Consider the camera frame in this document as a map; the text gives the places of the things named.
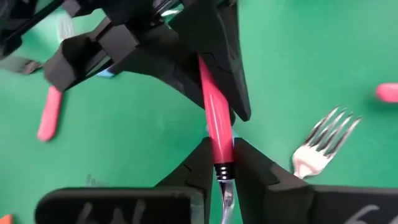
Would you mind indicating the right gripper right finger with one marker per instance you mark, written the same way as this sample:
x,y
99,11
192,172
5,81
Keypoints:
x,y
280,202

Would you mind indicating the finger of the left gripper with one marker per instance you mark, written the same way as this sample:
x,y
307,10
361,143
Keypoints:
x,y
140,53
217,37

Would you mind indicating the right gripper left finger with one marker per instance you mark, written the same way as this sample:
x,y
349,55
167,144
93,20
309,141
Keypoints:
x,y
174,202

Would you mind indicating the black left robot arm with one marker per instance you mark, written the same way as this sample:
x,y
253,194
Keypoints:
x,y
18,18

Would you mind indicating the green table mat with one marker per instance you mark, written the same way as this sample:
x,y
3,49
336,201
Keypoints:
x,y
124,130

